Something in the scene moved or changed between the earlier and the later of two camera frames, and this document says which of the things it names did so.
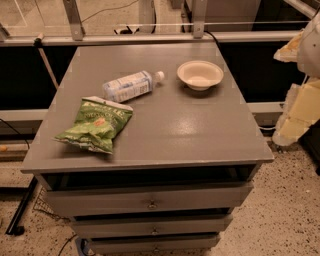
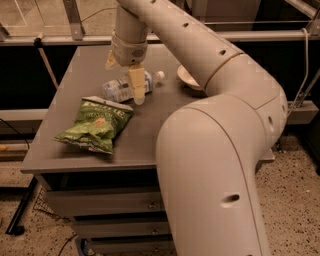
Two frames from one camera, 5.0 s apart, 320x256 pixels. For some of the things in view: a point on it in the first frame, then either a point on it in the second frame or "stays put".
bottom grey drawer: [191, 243] stays put
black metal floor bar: [14, 228] stays put
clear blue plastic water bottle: [128, 87] stays put
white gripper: [310, 50] to [128, 52]
